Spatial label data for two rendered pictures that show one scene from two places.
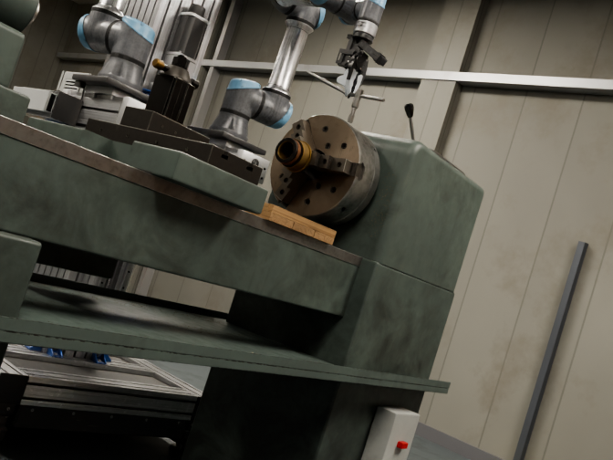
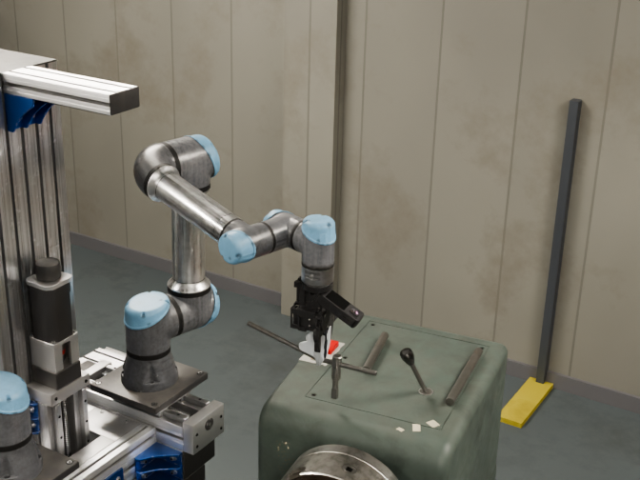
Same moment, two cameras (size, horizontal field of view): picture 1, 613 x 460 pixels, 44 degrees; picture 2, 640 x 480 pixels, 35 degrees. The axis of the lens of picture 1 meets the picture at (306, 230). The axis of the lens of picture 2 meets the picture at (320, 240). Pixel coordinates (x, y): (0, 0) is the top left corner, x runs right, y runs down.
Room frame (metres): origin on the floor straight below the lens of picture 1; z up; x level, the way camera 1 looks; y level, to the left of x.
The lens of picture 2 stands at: (0.42, 0.50, 2.57)
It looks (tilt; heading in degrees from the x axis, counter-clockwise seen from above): 23 degrees down; 347
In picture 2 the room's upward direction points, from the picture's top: 2 degrees clockwise
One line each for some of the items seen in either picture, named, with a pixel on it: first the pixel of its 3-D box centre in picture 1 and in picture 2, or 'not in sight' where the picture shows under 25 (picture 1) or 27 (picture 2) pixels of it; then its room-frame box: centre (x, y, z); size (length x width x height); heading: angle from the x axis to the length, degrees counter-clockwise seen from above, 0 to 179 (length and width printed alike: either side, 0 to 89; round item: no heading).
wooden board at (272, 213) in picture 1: (253, 212); not in sight; (2.08, 0.15, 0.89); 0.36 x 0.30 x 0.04; 54
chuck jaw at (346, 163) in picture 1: (334, 165); not in sight; (2.16, -0.02, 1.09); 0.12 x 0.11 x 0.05; 54
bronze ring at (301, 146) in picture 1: (295, 154); not in sight; (2.16, 0.10, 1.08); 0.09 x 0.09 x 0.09; 54
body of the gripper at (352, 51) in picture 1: (356, 53); (313, 304); (2.51, 0.02, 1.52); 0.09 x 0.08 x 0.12; 56
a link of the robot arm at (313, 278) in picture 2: (364, 30); (317, 273); (2.50, 0.02, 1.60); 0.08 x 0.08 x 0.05
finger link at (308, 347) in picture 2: (344, 81); (310, 349); (2.49, 0.03, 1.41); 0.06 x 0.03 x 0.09; 56
